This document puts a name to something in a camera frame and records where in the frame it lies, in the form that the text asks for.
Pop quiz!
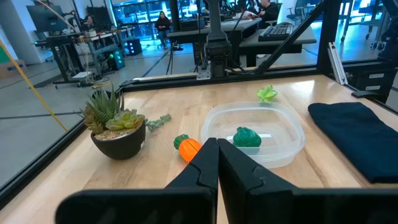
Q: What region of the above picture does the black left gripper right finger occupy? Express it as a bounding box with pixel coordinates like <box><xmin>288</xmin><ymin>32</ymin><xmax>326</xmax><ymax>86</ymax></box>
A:
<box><xmin>217</xmin><ymin>138</ymin><xmax>398</xmax><ymax>224</ymax></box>

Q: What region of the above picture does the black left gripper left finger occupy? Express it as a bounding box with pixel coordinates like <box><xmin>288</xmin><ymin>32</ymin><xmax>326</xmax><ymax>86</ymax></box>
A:
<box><xmin>55</xmin><ymin>138</ymin><xmax>220</xmax><ymax>224</ymax></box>

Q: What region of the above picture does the orange toy carrot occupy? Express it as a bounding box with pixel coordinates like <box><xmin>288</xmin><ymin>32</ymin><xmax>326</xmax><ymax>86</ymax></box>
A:
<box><xmin>173</xmin><ymin>134</ymin><xmax>203</xmax><ymax>164</ymax></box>

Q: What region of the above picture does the dark green toy pepper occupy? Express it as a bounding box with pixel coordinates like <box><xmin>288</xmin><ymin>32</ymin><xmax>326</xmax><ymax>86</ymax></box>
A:
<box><xmin>233</xmin><ymin>126</ymin><xmax>262</xmax><ymax>149</ymax></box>

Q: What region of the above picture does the light green toy lettuce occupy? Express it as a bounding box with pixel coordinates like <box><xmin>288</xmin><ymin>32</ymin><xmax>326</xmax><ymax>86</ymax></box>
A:
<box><xmin>256</xmin><ymin>85</ymin><xmax>279</xmax><ymax>103</ymax></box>

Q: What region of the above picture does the clear plastic container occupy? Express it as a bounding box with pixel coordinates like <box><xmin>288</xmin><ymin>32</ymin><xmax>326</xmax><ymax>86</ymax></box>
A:
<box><xmin>200</xmin><ymin>101</ymin><xmax>307</xmax><ymax>169</ymax></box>

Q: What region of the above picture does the potted succulent plant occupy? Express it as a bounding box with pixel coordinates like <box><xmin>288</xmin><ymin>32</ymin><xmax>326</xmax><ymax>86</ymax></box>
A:
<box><xmin>79</xmin><ymin>82</ymin><xmax>172</xmax><ymax>161</ymax></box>

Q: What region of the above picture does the navy folded cloth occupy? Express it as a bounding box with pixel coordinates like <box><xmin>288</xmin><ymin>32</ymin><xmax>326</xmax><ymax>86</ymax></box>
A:
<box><xmin>307</xmin><ymin>101</ymin><xmax>398</xmax><ymax>184</ymax></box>

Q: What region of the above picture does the silver aluminium bar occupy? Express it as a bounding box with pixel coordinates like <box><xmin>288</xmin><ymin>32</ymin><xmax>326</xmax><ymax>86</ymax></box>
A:
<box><xmin>326</xmin><ymin>42</ymin><xmax>349</xmax><ymax>86</ymax></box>

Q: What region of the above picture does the black equipment case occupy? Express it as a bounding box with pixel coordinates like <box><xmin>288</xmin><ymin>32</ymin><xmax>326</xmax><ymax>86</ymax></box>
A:
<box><xmin>341</xmin><ymin>60</ymin><xmax>398</xmax><ymax>104</ymax></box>

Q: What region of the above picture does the lit computer tower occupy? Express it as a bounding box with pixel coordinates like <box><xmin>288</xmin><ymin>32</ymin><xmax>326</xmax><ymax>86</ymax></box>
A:
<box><xmin>106</xmin><ymin>49</ymin><xmax>126</xmax><ymax>72</ymax></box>
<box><xmin>123</xmin><ymin>37</ymin><xmax>143</xmax><ymax>57</ymax></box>

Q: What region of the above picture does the white paper sheet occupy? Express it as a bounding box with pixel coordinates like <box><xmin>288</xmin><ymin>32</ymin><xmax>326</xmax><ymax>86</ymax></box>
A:
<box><xmin>71</xmin><ymin>71</ymin><xmax>93</xmax><ymax>80</ymax></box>

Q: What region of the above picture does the grey desk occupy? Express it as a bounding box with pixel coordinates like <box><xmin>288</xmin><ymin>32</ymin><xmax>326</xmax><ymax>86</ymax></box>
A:
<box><xmin>167</xmin><ymin>17</ymin><xmax>262</xmax><ymax>65</ymax></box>
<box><xmin>238</xmin><ymin>25</ymin><xmax>317</xmax><ymax>68</ymax></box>

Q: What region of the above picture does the black keyboard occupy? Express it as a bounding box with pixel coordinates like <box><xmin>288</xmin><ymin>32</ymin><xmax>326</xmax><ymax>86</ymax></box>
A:
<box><xmin>257</xmin><ymin>22</ymin><xmax>295</xmax><ymax>42</ymax></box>

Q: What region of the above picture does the person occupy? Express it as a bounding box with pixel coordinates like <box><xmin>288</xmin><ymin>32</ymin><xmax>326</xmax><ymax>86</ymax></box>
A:
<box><xmin>154</xmin><ymin>11</ymin><xmax>172</xmax><ymax>50</ymax></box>
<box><xmin>257</xmin><ymin>0</ymin><xmax>280</xmax><ymax>23</ymax></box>
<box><xmin>83</xmin><ymin>14</ymin><xmax>96</xmax><ymax>32</ymax></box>

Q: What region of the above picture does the blue office chair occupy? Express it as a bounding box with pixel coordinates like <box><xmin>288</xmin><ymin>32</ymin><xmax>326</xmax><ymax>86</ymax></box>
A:
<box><xmin>285</xmin><ymin>0</ymin><xmax>308</xmax><ymax>23</ymax></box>

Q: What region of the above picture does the black standing desk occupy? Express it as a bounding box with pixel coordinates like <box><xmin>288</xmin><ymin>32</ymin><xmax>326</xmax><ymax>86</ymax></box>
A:
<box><xmin>33</xmin><ymin>26</ymin><xmax>137</xmax><ymax>85</ymax></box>

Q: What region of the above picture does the cardboard box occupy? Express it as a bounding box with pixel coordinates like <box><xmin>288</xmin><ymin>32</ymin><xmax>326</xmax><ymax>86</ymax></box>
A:
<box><xmin>0</xmin><ymin>58</ymin><xmax>28</xmax><ymax>80</ymax></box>

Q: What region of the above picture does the black monitor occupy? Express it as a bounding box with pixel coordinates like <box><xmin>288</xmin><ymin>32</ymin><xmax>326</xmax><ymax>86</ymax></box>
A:
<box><xmin>26</xmin><ymin>4</ymin><xmax>65</xmax><ymax>34</ymax></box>

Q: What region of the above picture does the black frame bracket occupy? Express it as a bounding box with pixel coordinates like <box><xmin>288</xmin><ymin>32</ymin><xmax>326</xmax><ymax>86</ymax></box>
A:
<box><xmin>350</xmin><ymin>89</ymin><xmax>379</xmax><ymax>99</ymax></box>

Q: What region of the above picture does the black aluminium frame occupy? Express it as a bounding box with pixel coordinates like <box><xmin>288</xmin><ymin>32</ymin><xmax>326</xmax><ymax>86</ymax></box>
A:
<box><xmin>0</xmin><ymin>0</ymin><xmax>398</xmax><ymax>210</ymax></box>

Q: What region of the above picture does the yellow cable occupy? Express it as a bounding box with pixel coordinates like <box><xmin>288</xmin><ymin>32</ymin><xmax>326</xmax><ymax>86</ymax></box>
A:
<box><xmin>0</xmin><ymin>39</ymin><xmax>68</xmax><ymax>133</ymax></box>

